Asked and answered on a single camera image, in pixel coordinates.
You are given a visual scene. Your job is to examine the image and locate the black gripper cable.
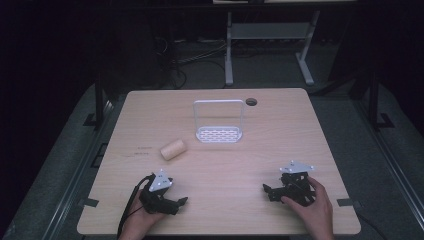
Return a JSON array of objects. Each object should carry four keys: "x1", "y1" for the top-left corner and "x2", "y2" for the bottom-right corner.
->
[{"x1": 116, "y1": 174, "x2": 155, "y2": 240}]

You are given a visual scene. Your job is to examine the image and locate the bundle of floor cables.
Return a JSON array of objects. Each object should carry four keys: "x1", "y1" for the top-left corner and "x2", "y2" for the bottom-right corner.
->
[{"x1": 154, "y1": 35, "x2": 228, "y2": 90}]

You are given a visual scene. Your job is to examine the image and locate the black metal post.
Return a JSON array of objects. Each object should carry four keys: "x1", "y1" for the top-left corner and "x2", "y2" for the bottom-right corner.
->
[
  {"x1": 83, "y1": 74, "x2": 113, "y2": 132},
  {"x1": 366, "y1": 68, "x2": 396, "y2": 132}
]

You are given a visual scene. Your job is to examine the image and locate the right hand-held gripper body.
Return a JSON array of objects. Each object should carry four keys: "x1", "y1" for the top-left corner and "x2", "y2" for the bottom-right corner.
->
[{"x1": 278, "y1": 160, "x2": 317, "y2": 207}]

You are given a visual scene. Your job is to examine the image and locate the person's right hand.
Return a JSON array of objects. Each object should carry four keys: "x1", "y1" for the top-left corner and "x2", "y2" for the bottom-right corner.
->
[{"x1": 280, "y1": 175, "x2": 335, "y2": 233}]

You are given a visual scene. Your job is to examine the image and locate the person's left hand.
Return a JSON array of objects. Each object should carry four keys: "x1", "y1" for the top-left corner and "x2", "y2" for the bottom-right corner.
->
[{"x1": 126, "y1": 189, "x2": 168, "y2": 236}]

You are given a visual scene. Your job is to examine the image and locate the grey table edge bracket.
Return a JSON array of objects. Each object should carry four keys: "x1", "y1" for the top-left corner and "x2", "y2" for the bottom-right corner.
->
[
  {"x1": 77, "y1": 197, "x2": 100, "y2": 208},
  {"x1": 335, "y1": 197, "x2": 362, "y2": 208}
]

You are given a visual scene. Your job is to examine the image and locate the beige cylinder roll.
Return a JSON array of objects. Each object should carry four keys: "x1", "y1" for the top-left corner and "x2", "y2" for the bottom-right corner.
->
[{"x1": 159, "y1": 138, "x2": 188, "y2": 162}]

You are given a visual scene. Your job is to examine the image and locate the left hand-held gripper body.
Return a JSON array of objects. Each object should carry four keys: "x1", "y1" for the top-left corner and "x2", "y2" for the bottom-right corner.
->
[{"x1": 138, "y1": 168, "x2": 181, "y2": 216}]

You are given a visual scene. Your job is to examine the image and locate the grey metal stand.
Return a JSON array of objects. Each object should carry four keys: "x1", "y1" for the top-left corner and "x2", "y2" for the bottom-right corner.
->
[{"x1": 224, "y1": 9, "x2": 322, "y2": 88}]

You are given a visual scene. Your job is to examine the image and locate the white perforated rack with frame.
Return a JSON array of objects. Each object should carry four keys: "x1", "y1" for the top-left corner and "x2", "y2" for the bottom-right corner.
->
[{"x1": 192, "y1": 98, "x2": 246, "y2": 144}]

